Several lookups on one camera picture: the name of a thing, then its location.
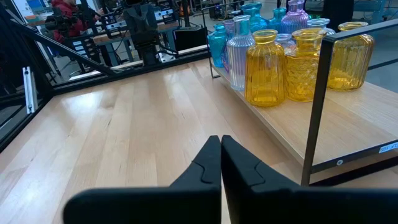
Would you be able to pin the wooden shelf black metal frame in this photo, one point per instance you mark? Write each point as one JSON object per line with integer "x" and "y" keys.
{"x": 342, "y": 124}

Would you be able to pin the clear ribbed bottle vase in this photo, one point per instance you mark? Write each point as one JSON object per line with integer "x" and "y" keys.
{"x": 239, "y": 53}

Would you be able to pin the yellow diamond textured vase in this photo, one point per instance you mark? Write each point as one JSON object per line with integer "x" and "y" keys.
{"x": 303, "y": 65}

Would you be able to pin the yellow ribbed tapered vase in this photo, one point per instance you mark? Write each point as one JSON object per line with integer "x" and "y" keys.
{"x": 264, "y": 68}

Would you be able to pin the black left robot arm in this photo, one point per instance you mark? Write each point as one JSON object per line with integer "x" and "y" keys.
{"x": 143, "y": 31}

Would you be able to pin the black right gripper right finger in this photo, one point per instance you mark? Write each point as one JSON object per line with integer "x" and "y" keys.
{"x": 280, "y": 205}

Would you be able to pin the yellow ribbed jar vase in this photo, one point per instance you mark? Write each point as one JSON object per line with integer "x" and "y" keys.
{"x": 351, "y": 56}

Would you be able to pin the silver aluminium bracket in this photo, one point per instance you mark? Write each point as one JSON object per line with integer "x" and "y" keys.
{"x": 29, "y": 90}

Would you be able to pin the clear ribbed jar vase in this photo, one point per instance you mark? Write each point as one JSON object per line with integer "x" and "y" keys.
{"x": 320, "y": 24}

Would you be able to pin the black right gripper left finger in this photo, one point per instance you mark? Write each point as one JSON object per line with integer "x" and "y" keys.
{"x": 171, "y": 205}

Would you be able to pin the teal glass vase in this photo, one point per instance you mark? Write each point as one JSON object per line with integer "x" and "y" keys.
{"x": 277, "y": 17}
{"x": 256, "y": 18}
{"x": 217, "y": 45}

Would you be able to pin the person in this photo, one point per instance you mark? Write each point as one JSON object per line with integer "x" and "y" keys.
{"x": 66, "y": 18}

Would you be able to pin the small pink twisted vase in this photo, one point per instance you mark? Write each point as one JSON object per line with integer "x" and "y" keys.
{"x": 228, "y": 29}

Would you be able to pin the black computer case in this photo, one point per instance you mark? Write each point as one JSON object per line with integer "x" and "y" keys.
{"x": 189, "y": 38}

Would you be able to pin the clear glass vase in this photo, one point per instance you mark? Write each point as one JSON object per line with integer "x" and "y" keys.
{"x": 284, "y": 42}

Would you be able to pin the background robot workstation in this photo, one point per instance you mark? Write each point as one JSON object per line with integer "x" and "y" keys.
{"x": 109, "y": 23}

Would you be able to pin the white shelf label sticker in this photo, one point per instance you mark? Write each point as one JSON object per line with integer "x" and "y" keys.
{"x": 388, "y": 147}

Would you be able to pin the large pink ribbed bottle vase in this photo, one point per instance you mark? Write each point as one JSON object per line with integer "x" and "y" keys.
{"x": 295, "y": 20}

